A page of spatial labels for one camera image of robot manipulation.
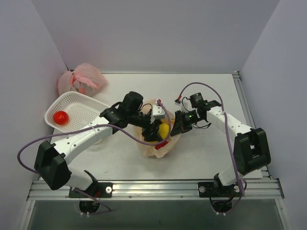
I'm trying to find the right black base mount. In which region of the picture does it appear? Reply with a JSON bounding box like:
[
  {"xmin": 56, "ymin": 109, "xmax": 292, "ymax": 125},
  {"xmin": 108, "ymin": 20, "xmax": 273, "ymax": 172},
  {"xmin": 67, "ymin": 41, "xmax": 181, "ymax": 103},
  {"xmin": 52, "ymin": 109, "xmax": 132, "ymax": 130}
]
[{"xmin": 197, "ymin": 181, "xmax": 242, "ymax": 216}]

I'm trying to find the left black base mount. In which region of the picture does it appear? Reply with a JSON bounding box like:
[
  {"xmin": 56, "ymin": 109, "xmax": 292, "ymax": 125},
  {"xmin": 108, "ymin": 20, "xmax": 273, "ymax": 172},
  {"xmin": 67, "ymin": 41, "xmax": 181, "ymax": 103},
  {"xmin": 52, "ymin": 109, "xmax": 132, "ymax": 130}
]
[{"xmin": 68, "ymin": 182, "xmax": 113, "ymax": 216}]

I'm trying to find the pink plastic bag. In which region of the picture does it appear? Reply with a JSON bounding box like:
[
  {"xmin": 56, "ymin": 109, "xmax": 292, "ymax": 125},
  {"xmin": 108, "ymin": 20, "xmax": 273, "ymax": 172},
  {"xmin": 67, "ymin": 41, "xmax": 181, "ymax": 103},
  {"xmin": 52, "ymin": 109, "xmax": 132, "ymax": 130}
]
[{"xmin": 57, "ymin": 63, "xmax": 107, "ymax": 97}]

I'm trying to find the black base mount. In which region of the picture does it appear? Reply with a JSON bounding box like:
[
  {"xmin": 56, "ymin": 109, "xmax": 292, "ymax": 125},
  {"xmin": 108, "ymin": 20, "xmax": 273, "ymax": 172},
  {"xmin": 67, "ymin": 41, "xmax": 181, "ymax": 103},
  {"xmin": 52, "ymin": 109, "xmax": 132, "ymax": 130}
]
[
  {"xmin": 68, "ymin": 182, "xmax": 113, "ymax": 216},
  {"xmin": 197, "ymin": 181, "xmax": 242, "ymax": 216}
]

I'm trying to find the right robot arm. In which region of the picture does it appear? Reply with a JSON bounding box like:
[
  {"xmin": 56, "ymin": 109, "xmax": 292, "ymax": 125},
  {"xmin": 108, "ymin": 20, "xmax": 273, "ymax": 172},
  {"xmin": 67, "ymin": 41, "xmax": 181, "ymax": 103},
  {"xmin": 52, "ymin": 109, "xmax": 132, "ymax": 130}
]
[{"xmin": 170, "ymin": 93, "xmax": 271, "ymax": 196}]

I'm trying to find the purple cable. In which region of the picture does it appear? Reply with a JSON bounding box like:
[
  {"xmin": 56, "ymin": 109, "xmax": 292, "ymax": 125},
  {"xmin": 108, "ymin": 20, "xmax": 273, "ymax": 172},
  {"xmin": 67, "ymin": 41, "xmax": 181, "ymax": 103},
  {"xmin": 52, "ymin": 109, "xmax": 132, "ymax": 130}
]
[
  {"xmin": 177, "ymin": 81, "xmax": 247, "ymax": 214},
  {"xmin": 16, "ymin": 102, "xmax": 176, "ymax": 214}
]

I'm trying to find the aluminium front rail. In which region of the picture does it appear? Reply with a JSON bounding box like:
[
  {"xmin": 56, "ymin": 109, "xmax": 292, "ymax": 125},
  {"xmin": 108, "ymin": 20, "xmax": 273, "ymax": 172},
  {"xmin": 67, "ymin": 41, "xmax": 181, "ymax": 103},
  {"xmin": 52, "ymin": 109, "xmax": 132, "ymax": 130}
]
[{"xmin": 27, "ymin": 179, "xmax": 284, "ymax": 201}]

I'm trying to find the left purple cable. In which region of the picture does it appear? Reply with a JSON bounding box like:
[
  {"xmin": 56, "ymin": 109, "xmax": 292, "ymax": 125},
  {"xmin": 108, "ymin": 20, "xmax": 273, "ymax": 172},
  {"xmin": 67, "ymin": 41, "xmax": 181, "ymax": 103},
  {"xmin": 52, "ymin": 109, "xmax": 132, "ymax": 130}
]
[{"xmin": 16, "ymin": 102, "xmax": 176, "ymax": 214}]

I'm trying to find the aluminium right rail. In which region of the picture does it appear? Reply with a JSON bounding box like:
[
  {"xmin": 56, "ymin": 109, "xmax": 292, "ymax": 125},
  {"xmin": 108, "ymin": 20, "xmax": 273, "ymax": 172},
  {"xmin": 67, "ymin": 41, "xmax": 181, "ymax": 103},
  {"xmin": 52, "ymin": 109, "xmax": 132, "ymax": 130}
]
[{"xmin": 232, "ymin": 70, "xmax": 274, "ymax": 179}]

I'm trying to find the white perforated plastic basket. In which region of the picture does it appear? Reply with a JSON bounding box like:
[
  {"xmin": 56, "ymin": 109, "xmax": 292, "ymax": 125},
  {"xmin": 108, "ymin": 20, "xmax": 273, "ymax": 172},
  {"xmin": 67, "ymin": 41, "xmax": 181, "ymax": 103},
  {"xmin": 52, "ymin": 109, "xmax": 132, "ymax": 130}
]
[{"xmin": 45, "ymin": 91, "xmax": 109, "ymax": 132}]

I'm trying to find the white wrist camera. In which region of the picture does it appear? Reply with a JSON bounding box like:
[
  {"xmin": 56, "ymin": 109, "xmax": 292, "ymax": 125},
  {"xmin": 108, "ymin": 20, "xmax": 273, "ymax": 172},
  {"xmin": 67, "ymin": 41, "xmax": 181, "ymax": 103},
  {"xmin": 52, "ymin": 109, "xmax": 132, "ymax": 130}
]
[
  {"xmin": 151, "ymin": 99, "xmax": 166, "ymax": 120},
  {"xmin": 175, "ymin": 99, "xmax": 181, "ymax": 105}
]

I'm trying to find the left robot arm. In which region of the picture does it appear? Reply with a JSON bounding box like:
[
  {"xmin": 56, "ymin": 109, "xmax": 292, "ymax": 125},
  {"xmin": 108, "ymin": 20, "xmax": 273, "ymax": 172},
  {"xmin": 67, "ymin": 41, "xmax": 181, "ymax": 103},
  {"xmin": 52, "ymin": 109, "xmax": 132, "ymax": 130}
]
[{"xmin": 34, "ymin": 92, "xmax": 169, "ymax": 197}]

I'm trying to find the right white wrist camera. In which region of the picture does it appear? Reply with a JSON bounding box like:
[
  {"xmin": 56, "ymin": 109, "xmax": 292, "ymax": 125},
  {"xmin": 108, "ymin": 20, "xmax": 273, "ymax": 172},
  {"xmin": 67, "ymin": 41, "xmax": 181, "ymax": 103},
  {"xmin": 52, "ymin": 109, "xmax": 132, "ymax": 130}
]
[{"xmin": 175, "ymin": 99, "xmax": 181, "ymax": 105}]

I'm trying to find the banana print plastic bag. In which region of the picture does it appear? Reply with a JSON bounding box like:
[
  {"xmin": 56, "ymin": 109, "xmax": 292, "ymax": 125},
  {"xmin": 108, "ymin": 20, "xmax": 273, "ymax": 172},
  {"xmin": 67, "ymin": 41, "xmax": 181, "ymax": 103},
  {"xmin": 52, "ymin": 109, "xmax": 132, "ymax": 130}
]
[{"xmin": 133, "ymin": 99, "xmax": 181, "ymax": 159}]

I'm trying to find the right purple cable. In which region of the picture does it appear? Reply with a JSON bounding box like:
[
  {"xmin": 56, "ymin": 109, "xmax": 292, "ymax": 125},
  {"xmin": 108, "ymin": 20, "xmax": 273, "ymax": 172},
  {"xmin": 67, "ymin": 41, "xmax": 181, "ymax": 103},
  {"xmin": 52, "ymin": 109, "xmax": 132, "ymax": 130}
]
[{"xmin": 177, "ymin": 81, "xmax": 247, "ymax": 214}]

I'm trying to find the aluminium rail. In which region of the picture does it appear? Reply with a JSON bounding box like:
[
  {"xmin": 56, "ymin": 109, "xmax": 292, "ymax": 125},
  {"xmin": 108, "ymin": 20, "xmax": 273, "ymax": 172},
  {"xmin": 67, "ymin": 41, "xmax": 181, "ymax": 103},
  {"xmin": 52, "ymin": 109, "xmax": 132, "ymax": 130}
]
[
  {"xmin": 232, "ymin": 70, "xmax": 274, "ymax": 179},
  {"xmin": 27, "ymin": 179, "xmax": 284, "ymax": 201}
]

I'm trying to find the yellow fake lemon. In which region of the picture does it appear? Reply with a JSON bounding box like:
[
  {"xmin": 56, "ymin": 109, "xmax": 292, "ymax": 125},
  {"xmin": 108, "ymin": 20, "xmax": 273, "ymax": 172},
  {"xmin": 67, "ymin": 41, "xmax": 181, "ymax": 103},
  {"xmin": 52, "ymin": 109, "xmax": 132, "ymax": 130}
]
[{"xmin": 147, "ymin": 123, "xmax": 169, "ymax": 143}]

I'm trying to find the red fake apple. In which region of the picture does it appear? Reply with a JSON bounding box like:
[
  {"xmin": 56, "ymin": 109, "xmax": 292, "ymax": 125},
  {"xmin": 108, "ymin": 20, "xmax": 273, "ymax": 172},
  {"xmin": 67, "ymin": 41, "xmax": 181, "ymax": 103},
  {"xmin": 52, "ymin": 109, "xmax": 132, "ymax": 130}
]
[{"xmin": 155, "ymin": 141, "xmax": 168, "ymax": 150}]

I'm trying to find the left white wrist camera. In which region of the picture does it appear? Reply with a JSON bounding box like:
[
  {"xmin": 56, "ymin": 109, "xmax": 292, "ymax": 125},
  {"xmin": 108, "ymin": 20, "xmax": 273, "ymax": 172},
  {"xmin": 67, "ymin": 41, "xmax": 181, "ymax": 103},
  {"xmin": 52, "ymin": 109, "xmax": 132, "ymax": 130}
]
[{"xmin": 151, "ymin": 99, "xmax": 166, "ymax": 120}]

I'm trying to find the red fake tomato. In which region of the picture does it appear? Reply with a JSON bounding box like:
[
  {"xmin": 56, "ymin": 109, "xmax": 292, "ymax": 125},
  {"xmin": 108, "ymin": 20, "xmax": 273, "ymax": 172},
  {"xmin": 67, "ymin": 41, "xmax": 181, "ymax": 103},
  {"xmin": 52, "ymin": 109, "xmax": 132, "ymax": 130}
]
[{"xmin": 53, "ymin": 111, "xmax": 69, "ymax": 126}]

